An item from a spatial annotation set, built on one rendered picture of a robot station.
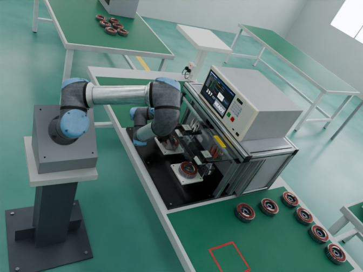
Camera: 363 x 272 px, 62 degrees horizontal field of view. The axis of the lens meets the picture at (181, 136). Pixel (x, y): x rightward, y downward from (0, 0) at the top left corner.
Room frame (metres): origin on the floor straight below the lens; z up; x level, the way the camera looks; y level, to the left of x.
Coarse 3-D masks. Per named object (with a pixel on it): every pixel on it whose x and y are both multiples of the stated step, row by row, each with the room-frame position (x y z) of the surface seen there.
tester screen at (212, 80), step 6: (210, 72) 1.66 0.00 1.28; (210, 78) 1.65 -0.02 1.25; (216, 78) 1.61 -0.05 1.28; (210, 84) 1.63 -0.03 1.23; (216, 84) 1.60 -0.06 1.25; (222, 84) 1.57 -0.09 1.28; (204, 90) 1.65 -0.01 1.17; (210, 90) 1.62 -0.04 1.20; (216, 90) 1.59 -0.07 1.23; (222, 90) 1.55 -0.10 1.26; (228, 90) 1.52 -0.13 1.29; (204, 96) 1.63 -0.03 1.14; (216, 96) 1.57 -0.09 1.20; (228, 96) 1.51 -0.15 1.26; (210, 102) 1.59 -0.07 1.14; (222, 102) 1.53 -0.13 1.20; (228, 102) 1.49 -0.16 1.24
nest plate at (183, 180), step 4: (176, 164) 1.38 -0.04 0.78; (172, 168) 1.33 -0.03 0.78; (176, 168) 1.34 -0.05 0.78; (184, 168) 1.37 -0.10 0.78; (176, 172) 1.31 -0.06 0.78; (180, 176) 1.29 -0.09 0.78; (196, 176) 1.35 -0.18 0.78; (200, 176) 1.36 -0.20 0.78; (180, 180) 1.26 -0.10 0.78; (184, 180) 1.27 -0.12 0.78; (188, 180) 1.29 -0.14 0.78; (192, 180) 1.30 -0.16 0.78; (196, 180) 1.32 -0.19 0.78; (200, 180) 1.33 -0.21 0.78; (184, 184) 1.26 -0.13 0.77
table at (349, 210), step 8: (360, 200) 1.91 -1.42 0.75; (344, 208) 1.74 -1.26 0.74; (352, 208) 1.76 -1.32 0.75; (360, 208) 1.81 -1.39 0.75; (344, 216) 1.74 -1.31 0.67; (352, 216) 1.69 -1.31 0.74; (360, 216) 1.71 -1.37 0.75; (336, 224) 1.74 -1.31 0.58; (344, 224) 1.72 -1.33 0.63; (360, 224) 1.64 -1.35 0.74; (336, 232) 1.72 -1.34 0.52; (352, 232) 2.21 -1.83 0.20; (360, 232) 1.62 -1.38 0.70; (336, 240) 2.01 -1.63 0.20; (344, 240) 2.27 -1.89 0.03
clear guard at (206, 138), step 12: (192, 132) 1.33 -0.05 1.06; (204, 132) 1.38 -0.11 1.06; (216, 132) 1.43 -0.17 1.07; (180, 144) 1.25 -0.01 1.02; (192, 144) 1.25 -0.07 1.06; (204, 144) 1.28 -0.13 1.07; (216, 144) 1.32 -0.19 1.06; (204, 156) 1.18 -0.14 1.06; (216, 156) 1.23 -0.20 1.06; (228, 156) 1.27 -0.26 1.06; (192, 168) 1.13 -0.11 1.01
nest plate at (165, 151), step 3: (156, 138) 1.53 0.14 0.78; (156, 141) 1.51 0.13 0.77; (159, 144) 1.48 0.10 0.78; (159, 147) 1.47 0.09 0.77; (162, 147) 1.47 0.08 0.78; (162, 150) 1.44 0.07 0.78; (165, 150) 1.45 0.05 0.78; (168, 150) 1.47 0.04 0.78; (171, 150) 1.48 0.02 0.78; (177, 150) 1.50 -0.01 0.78; (165, 153) 1.43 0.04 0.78; (168, 153) 1.44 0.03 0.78; (171, 153) 1.46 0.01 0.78; (174, 153) 1.47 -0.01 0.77
